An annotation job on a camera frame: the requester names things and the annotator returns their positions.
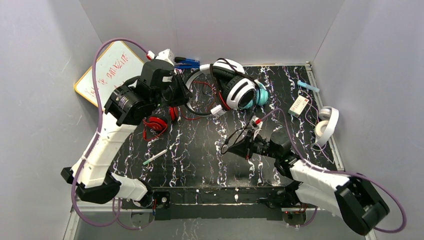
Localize teal headphones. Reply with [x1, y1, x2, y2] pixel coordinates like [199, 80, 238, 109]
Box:
[254, 79, 269, 106]

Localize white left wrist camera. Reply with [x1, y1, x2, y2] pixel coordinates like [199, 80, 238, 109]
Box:
[155, 48, 175, 66]

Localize light blue marker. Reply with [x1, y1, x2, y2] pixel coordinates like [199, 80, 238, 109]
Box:
[297, 80, 320, 93]

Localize yellow framed whiteboard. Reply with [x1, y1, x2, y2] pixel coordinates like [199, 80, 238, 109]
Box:
[74, 41, 144, 106]

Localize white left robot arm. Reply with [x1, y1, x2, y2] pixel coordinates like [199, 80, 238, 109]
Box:
[61, 59, 192, 204]

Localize red headphones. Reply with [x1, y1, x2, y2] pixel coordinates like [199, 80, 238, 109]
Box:
[142, 81, 216, 143]

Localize small white labelled box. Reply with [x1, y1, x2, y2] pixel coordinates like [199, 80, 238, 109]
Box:
[288, 95, 310, 118]

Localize white green capped pen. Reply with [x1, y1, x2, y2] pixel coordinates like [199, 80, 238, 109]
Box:
[143, 149, 168, 166]

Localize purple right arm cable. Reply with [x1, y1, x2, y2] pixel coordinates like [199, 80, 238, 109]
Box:
[256, 107, 408, 234]

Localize blue stapler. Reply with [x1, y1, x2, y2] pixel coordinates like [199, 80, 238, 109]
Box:
[174, 56, 200, 70]

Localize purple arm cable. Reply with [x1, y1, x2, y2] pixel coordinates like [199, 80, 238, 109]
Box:
[70, 37, 155, 231]
[256, 107, 408, 234]

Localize black and white headphones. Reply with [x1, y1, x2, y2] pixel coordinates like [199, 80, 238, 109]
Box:
[184, 58, 259, 118]

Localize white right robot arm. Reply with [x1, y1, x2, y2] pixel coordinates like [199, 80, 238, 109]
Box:
[225, 130, 390, 236]

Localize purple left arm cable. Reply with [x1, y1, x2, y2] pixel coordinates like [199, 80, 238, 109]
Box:
[70, 37, 155, 231]

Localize white beige headphones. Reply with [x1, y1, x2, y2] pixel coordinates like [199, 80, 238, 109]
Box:
[314, 106, 340, 148]

